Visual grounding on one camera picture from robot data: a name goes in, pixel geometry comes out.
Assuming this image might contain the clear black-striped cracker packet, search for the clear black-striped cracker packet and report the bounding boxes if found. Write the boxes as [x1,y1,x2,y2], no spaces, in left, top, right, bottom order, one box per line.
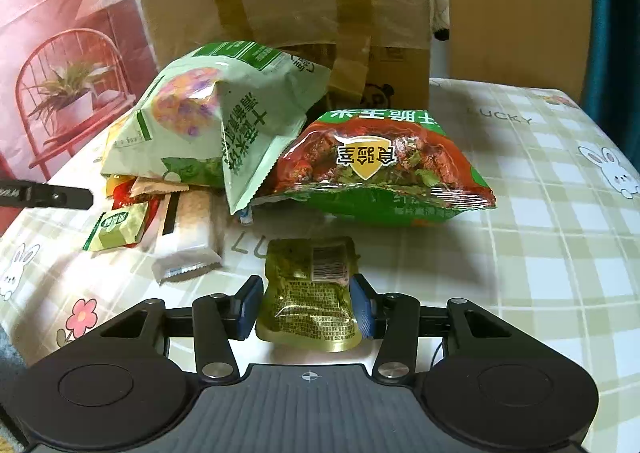
[150,186,223,286]

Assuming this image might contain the small green snack packet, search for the small green snack packet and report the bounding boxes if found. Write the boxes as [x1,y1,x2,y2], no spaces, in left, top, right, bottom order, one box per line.
[82,210,149,253]

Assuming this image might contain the red and green snack bag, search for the red and green snack bag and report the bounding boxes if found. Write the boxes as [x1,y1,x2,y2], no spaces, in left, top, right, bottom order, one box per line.
[252,108,497,226]

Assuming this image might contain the orange and white cracker packet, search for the orange and white cracker packet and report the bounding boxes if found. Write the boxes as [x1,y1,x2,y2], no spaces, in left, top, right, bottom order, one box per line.
[129,176,191,196]

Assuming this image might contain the large light green snack bag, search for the large light green snack bag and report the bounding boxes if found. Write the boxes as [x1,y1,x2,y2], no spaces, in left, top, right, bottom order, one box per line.
[100,40,333,216]

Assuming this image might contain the teal curtain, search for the teal curtain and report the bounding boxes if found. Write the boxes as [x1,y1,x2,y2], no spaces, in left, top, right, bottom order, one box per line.
[582,0,640,109]

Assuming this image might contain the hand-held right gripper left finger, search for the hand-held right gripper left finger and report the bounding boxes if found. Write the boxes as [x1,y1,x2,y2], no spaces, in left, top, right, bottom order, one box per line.
[97,275,265,381]

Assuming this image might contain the red foil pouch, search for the red foil pouch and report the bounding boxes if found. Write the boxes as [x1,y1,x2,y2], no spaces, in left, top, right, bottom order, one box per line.
[111,183,162,239]

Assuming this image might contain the olive green foil pouch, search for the olive green foil pouch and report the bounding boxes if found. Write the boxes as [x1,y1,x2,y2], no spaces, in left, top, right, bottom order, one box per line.
[255,235,363,351]

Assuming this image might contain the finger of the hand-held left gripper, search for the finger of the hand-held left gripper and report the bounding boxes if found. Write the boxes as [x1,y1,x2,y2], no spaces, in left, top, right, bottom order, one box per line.
[0,178,96,211]

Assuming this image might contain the brown wooden panel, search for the brown wooden panel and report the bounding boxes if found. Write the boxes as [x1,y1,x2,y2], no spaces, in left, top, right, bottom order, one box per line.
[445,0,601,104]

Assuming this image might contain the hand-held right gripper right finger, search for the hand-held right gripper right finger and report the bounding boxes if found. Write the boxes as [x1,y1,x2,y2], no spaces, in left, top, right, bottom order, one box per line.
[349,273,521,381]

